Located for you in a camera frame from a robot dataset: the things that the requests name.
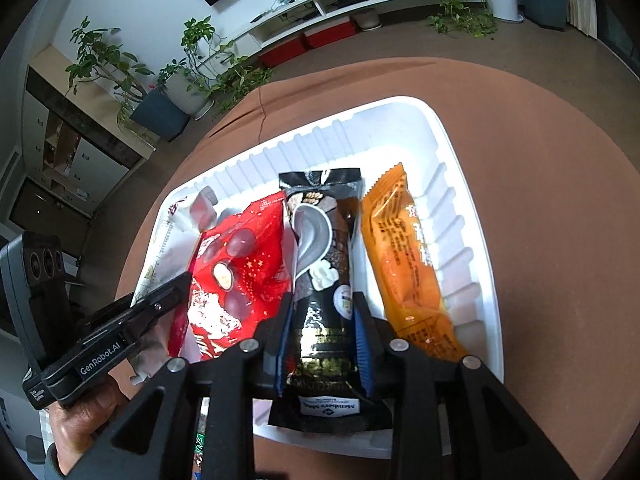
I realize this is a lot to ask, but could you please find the white plastic tray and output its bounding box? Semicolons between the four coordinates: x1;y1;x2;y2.
131;96;503;461

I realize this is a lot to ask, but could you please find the person's left forearm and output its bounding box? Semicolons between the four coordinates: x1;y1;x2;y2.
44;446;77;480

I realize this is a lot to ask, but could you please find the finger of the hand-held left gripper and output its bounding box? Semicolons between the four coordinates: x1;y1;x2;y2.
82;271;194;349

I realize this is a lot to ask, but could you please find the orange snack packet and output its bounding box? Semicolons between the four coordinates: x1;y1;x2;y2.
360;162;469;364

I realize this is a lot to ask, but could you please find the small plant grey pot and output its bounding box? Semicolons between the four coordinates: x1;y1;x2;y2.
159;57;215;121

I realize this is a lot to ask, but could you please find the small white round pot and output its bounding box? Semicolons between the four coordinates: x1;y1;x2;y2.
356;9;384;31

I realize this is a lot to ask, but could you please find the dark wooden door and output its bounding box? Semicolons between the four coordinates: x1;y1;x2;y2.
10;179;92;234

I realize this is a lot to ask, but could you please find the cream gold snack bag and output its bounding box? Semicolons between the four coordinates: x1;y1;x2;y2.
132;186;222;387

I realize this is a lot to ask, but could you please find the white storage cabinet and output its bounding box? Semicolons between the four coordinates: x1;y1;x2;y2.
20;65;147;217

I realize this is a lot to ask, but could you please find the person's left hand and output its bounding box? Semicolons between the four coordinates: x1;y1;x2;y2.
47;375;132;476

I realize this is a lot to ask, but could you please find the tall leafy plant blue pot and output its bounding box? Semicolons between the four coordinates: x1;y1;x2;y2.
65;17;191;142

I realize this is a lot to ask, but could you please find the red chocolate ball bag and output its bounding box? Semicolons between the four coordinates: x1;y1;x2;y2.
167;192;294;364

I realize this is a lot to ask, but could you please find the beige curtain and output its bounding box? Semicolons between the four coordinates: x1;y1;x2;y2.
565;0;599;39

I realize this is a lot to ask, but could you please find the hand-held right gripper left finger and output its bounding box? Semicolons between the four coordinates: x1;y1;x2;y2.
75;292;293;480

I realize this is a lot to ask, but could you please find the black snack packet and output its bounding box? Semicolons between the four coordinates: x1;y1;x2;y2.
267;167;394;432

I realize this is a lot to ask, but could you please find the red storage box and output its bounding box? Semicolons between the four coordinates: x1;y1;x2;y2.
259;37;307;69
303;16;357;50

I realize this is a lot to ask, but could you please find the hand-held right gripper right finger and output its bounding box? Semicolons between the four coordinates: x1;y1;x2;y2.
352;291;581;480

